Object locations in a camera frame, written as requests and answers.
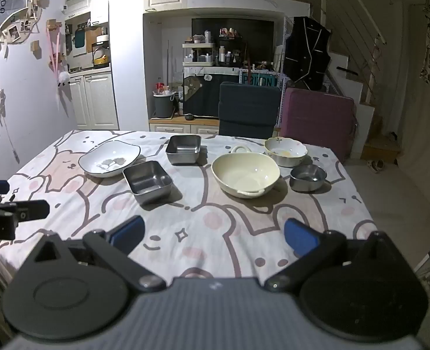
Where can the grey trash bin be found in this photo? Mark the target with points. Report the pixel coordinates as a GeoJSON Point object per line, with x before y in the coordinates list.
{"type": "Point", "coordinates": [163, 105]}

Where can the teal plate sign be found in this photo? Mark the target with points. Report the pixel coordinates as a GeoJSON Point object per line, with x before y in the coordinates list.
{"type": "Point", "coordinates": [257, 80]}

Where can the white floral ceramic bowl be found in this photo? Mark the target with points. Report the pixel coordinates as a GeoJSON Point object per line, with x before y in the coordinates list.
{"type": "Point", "coordinates": [284, 149]}

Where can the dark blue chair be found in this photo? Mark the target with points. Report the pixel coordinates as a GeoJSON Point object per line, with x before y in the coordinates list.
{"type": "Point", "coordinates": [247, 109]}

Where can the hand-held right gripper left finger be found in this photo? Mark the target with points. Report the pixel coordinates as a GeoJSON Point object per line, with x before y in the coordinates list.
{"type": "Point", "coordinates": [127, 235]}

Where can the staircase with railing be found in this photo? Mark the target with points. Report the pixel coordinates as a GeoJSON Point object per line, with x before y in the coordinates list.
{"type": "Point", "coordinates": [368, 91]}

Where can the small round stainless steel bowl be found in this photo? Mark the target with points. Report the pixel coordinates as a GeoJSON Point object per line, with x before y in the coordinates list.
{"type": "Point", "coordinates": [308, 175]}

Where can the low wooden top cabinet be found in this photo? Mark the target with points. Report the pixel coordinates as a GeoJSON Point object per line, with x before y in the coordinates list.
{"type": "Point", "coordinates": [178, 125]}

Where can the black printed hanging cloth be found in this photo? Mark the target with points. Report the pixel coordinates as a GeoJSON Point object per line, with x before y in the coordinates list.
{"type": "Point", "coordinates": [207, 96]}

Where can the pair of slippers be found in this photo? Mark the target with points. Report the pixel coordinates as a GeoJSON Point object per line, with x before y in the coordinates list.
{"type": "Point", "coordinates": [377, 164]}

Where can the white shelf rack with bottles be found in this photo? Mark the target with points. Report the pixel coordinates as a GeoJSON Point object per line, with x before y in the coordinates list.
{"type": "Point", "coordinates": [200, 56]}

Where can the purple cushioned chair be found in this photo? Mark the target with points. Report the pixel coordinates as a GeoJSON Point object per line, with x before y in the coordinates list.
{"type": "Point", "coordinates": [317, 120]}

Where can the bear print tablecloth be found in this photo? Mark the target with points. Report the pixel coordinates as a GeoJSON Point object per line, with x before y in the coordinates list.
{"type": "Point", "coordinates": [207, 218]}

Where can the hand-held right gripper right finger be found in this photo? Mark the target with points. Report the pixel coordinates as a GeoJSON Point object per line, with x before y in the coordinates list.
{"type": "Point", "coordinates": [300, 237]}

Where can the black vest with white trim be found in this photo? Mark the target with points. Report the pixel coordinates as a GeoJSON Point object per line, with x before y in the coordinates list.
{"type": "Point", "coordinates": [306, 54]}

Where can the white plush toy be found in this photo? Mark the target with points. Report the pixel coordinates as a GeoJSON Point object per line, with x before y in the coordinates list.
{"type": "Point", "coordinates": [63, 77]}

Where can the rectangular stainless steel container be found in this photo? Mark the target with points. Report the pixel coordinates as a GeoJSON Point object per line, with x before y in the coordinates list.
{"type": "Point", "coordinates": [183, 147]}
{"type": "Point", "coordinates": [147, 180]}

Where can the white kitchen cabinets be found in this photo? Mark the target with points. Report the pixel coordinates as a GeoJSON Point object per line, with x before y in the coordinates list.
{"type": "Point", "coordinates": [94, 98]}

